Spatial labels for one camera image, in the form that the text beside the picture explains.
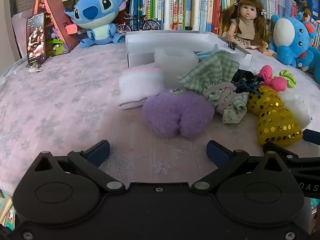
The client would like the bright green scrunchie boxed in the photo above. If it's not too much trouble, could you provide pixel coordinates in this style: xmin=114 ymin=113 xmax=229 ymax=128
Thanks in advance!
xmin=279 ymin=69 xmax=297 ymax=88

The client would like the black smartphone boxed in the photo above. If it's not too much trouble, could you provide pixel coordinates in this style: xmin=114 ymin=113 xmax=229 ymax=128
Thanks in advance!
xmin=26 ymin=12 xmax=48 ymax=65

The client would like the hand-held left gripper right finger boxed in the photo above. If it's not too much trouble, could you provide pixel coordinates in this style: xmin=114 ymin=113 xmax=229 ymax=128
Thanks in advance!
xmin=191 ymin=140 xmax=288 ymax=193

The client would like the purple fluffy plush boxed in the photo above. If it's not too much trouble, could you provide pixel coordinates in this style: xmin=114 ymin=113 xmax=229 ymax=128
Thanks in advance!
xmin=142 ymin=87 xmax=215 ymax=138

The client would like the pale pink scrunchie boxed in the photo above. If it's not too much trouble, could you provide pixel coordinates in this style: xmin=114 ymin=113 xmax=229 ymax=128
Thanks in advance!
xmin=203 ymin=82 xmax=237 ymax=116

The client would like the row of upright books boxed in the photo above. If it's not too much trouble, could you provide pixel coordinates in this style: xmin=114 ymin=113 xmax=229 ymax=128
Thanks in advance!
xmin=130 ymin=0 xmax=320 ymax=50

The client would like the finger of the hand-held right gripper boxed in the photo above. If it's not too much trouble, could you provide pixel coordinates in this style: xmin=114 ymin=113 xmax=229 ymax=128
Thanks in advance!
xmin=302 ymin=129 xmax=320 ymax=145
xmin=263 ymin=142 xmax=320 ymax=178

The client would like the small white keychain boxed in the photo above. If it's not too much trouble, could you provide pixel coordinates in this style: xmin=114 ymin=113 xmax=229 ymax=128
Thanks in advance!
xmin=25 ymin=62 xmax=43 ymax=73

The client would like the white pipe frame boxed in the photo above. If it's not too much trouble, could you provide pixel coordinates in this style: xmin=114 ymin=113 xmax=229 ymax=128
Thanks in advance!
xmin=162 ymin=0 xmax=202 ymax=30

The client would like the translucent white plastic container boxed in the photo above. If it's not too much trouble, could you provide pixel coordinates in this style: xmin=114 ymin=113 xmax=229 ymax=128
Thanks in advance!
xmin=154 ymin=47 xmax=199 ymax=85

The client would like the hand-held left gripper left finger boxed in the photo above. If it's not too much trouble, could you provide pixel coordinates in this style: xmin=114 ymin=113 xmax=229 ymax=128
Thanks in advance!
xmin=32 ymin=140 xmax=125 ymax=193

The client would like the blue white-faced plush toy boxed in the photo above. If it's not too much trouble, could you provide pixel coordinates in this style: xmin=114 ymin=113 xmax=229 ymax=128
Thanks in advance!
xmin=269 ymin=12 xmax=320 ymax=84

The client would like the long-haired baby doll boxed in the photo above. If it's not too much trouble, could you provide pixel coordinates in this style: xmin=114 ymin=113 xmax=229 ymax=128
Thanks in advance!
xmin=219 ymin=0 xmax=275 ymax=57

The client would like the green checked cloth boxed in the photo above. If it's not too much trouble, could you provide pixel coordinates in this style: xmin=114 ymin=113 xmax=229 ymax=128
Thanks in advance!
xmin=178 ymin=51 xmax=240 ymax=97

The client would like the yellow sequin bow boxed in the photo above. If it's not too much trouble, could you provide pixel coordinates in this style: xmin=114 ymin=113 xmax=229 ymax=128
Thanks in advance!
xmin=246 ymin=85 xmax=303 ymax=147

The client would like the miniature black bicycle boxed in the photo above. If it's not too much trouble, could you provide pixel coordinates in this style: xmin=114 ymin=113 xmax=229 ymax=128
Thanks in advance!
xmin=115 ymin=14 xmax=160 ymax=35

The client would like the pale green floral scrunchie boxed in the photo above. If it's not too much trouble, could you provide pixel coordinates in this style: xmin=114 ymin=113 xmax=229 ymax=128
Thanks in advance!
xmin=222 ymin=92 xmax=249 ymax=124

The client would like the white fluffy plush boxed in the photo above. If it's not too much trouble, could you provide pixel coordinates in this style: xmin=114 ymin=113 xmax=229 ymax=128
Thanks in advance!
xmin=281 ymin=90 xmax=312 ymax=130

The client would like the pink snowflake tablecloth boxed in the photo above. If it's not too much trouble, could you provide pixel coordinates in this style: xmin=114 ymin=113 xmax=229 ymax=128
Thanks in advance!
xmin=0 ymin=37 xmax=320 ymax=198

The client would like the bright pink scrunchie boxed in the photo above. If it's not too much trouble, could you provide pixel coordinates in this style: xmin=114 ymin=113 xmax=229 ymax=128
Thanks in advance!
xmin=257 ymin=65 xmax=287 ymax=92

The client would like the white cardboard box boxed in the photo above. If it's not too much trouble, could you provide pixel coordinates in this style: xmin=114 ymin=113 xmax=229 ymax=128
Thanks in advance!
xmin=125 ymin=31 xmax=253 ymax=68

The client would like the blue alien plush toy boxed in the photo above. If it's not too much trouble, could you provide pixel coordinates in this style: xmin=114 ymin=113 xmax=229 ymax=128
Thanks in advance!
xmin=64 ymin=0 xmax=132 ymax=49

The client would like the pink white sock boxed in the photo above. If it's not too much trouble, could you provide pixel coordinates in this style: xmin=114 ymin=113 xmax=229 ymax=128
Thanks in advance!
xmin=117 ymin=65 xmax=164 ymax=110

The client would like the black blue scrunchie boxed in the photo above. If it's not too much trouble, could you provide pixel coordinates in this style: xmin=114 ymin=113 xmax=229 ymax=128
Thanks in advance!
xmin=231 ymin=69 xmax=265 ymax=94

